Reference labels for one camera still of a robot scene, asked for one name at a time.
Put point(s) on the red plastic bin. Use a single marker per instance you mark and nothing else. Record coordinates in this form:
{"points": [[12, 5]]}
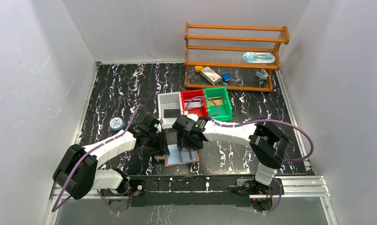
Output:
{"points": [[189, 94]]}

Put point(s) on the grey numbered credit card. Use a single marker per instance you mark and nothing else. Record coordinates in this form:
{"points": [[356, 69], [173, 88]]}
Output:
{"points": [[196, 103]]}

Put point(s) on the small yellow block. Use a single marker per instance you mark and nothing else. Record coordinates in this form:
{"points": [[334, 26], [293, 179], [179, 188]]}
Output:
{"points": [[198, 69]]}

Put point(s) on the black card in white bin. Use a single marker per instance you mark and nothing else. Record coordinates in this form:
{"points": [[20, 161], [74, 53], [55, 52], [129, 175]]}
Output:
{"points": [[171, 113]]}

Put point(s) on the gold card in green bin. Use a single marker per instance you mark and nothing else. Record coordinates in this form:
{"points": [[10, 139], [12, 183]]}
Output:
{"points": [[216, 101]]}

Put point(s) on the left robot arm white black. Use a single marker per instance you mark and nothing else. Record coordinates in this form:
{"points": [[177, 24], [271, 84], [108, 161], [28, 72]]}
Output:
{"points": [[79, 171]]}

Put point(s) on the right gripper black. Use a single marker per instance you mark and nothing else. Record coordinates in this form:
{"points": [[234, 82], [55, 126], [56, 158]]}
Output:
{"points": [[199, 145]]}

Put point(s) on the brown leather card holder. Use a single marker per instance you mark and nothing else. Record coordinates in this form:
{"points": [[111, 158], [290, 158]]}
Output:
{"points": [[179, 157]]}

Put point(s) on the black metal base frame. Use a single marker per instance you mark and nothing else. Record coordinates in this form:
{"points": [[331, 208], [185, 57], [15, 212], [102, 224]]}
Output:
{"points": [[230, 189]]}

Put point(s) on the wooden orange shelf rack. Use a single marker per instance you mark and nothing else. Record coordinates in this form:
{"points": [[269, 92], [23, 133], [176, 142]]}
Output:
{"points": [[221, 47]]}

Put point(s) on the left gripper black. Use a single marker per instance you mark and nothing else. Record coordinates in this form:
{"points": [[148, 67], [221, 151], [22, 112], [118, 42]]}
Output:
{"points": [[160, 144]]}

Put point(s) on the small blue block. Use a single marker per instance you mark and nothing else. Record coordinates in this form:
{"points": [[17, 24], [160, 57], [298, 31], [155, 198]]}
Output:
{"points": [[226, 77]]}

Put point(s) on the green plastic bin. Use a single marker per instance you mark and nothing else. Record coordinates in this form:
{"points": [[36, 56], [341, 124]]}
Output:
{"points": [[220, 96]]}

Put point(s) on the light blue tape dispenser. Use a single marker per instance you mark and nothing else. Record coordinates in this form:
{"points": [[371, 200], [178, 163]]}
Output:
{"points": [[262, 74]]}

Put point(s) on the teal packaged tool on shelf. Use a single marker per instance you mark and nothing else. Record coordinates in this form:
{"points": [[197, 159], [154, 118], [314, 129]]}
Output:
{"points": [[258, 57]]}

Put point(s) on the blue patterned can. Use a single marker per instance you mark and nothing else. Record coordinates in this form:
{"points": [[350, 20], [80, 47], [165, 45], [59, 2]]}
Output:
{"points": [[116, 124]]}

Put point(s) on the white cardboard box on shelf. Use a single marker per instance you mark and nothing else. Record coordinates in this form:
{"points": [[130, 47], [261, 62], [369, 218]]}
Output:
{"points": [[210, 75]]}

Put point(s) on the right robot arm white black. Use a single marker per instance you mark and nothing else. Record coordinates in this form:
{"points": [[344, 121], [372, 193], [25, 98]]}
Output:
{"points": [[268, 143]]}

